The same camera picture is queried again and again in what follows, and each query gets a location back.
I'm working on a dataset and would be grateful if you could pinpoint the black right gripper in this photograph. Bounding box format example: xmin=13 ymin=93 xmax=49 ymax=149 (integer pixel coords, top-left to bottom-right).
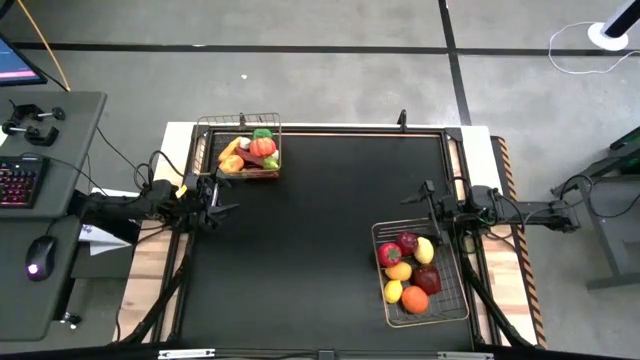
xmin=400 ymin=179 xmax=464 ymax=244

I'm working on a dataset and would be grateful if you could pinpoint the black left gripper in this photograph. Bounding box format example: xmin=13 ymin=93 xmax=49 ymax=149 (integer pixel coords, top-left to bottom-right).
xmin=187 ymin=168 xmax=240 ymax=232

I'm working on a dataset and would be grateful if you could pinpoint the dark red apple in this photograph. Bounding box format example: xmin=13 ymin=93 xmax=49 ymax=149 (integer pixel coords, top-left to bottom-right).
xmin=395 ymin=231 xmax=420 ymax=258
xmin=412 ymin=263 xmax=443 ymax=296

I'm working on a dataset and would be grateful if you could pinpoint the orange oval produce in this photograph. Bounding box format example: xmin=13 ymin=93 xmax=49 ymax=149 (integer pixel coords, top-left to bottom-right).
xmin=218 ymin=154 xmax=246 ymax=174

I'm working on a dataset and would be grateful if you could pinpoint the pale yellow oval fruit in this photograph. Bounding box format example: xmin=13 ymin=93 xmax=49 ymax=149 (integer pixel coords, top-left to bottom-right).
xmin=413 ymin=236 xmax=436 ymax=265

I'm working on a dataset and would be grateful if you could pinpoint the red fruit with green top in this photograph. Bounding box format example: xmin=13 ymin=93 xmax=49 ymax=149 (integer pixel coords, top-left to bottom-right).
xmin=376 ymin=242 xmax=403 ymax=268

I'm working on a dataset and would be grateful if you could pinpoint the orange carrot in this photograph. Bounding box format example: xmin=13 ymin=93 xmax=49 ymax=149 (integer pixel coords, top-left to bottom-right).
xmin=218 ymin=136 xmax=244 ymax=163

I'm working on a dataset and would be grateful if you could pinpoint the yellow mango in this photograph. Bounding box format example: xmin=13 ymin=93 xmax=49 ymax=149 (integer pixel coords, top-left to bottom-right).
xmin=384 ymin=260 xmax=414 ymax=282

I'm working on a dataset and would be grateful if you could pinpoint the orange tomato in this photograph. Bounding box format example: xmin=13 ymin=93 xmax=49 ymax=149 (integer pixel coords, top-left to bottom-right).
xmin=248 ymin=136 xmax=278 ymax=159

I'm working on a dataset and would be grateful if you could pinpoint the yellow lemon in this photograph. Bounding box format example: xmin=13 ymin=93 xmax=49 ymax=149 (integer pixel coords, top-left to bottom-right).
xmin=383 ymin=279 xmax=404 ymax=305

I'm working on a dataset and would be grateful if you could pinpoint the round orange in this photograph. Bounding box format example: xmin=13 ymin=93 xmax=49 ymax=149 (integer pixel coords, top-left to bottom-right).
xmin=400 ymin=285 xmax=430 ymax=315

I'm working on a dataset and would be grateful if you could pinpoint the gold wire basket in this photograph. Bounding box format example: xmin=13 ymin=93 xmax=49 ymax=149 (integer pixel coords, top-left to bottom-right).
xmin=198 ymin=112 xmax=284 ymax=181
xmin=370 ymin=217 xmax=471 ymax=330

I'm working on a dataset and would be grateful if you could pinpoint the white paper sheet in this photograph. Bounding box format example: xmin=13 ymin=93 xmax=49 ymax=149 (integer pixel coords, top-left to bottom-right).
xmin=78 ymin=224 xmax=134 ymax=257
xmin=89 ymin=187 xmax=144 ymax=199

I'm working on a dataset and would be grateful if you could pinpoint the grey desk surface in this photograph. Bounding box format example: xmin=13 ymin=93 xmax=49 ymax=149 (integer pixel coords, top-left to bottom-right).
xmin=0 ymin=91 xmax=109 ymax=221
xmin=0 ymin=214 xmax=84 ymax=342

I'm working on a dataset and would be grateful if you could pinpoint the black caster knob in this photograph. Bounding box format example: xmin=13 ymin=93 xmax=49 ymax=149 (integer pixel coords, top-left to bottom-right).
xmin=60 ymin=310 xmax=84 ymax=331

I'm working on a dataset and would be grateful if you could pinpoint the black computer mouse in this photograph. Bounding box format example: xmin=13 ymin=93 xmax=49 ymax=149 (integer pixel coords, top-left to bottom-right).
xmin=24 ymin=235 xmax=57 ymax=282

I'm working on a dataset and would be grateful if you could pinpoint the grey metal stand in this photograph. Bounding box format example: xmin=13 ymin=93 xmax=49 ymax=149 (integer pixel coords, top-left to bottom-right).
xmin=549 ymin=169 xmax=640 ymax=291

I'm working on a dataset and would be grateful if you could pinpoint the black clamp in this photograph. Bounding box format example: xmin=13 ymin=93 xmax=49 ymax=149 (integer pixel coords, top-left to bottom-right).
xmin=1 ymin=121 xmax=60 ymax=147
xmin=7 ymin=99 xmax=67 ymax=124

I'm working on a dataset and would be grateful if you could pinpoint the backlit keyboard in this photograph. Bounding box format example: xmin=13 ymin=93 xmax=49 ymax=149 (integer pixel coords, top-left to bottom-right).
xmin=0 ymin=155 xmax=50 ymax=209

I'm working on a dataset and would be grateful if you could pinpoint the green and black device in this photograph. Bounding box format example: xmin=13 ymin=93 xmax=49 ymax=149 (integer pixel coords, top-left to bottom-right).
xmin=608 ymin=124 xmax=640 ymax=175

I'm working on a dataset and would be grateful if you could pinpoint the tower device with white base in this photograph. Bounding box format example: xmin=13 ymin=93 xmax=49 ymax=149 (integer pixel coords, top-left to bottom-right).
xmin=587 ymin=0 xmax=640 ymax=52

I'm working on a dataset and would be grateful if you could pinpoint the computer monitor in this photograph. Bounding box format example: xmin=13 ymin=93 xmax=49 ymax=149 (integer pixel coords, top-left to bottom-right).
xmin=0 ymin=32 xmax=49 ymax=89

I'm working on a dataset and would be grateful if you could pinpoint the black rig frame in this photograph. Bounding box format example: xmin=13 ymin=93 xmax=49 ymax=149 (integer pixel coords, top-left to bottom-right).
xmin=112 ymin=122 xmax=539 ymax=351

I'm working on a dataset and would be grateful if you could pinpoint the silver bracket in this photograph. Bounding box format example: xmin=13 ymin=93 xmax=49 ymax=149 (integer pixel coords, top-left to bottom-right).
xmin=158 ymin=348 xmax=216 ymax=360
xmin=437 ymin=351 xmax=495 ymax=360

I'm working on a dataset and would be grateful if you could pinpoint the white cable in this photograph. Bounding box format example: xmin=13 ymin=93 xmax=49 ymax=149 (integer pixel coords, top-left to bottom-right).
xmin=547 ymin=20 xmax=640 ymax=76

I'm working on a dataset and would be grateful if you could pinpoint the yellow rope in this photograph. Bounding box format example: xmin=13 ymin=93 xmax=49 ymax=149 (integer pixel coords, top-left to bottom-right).
xmin=14 ymin=0 xmax=72 ymax=93

